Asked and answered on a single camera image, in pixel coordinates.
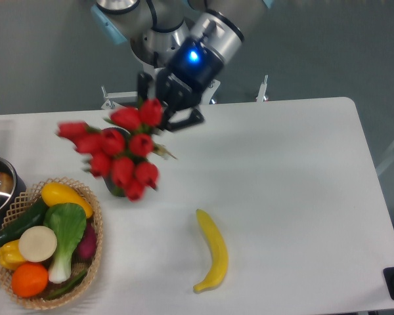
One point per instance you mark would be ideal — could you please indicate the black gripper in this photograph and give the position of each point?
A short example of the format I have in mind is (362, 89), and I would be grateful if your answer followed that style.
(182, 83)

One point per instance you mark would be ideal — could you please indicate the red tulip bouquet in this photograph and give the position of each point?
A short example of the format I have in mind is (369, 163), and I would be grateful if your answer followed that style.
(139, 123)

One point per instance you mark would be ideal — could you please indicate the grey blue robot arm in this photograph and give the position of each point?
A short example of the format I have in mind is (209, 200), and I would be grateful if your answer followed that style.
(234, 20)

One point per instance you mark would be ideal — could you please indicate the dark grey ribbed vase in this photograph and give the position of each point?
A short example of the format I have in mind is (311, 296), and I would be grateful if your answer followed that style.
(116, 167)

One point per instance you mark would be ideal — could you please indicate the yellow squash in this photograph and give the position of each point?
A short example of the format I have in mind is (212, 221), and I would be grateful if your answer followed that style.
(54, 193)

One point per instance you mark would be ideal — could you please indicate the yellow banana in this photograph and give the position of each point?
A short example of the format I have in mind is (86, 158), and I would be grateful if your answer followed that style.
(219, 253)

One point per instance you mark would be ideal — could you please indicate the green bok choy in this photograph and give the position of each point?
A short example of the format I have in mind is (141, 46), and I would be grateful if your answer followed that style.
(68, 222)

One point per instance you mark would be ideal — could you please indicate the green cucumber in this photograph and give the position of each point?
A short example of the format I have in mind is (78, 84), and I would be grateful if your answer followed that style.
(34, 216)

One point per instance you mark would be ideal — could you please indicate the white round radish slice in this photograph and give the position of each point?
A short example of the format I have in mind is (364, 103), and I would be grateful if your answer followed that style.
(37, 244)

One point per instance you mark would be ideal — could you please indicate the green chili pepper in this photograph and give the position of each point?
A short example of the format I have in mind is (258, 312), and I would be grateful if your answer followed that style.
(68, 287)

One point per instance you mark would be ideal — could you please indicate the yellow bell pepper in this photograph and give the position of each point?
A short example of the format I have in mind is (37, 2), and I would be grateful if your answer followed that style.
(10, 256)

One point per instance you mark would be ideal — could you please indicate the orange fruit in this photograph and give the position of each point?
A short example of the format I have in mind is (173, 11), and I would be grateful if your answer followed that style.
(29, 279)

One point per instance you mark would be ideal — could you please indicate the woven wicker basket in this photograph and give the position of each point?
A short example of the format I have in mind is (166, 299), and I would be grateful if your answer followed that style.
(85, 260)

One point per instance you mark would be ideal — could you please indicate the metal table clamp bracket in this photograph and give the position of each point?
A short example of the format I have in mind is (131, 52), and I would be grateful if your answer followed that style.
(262, 92)

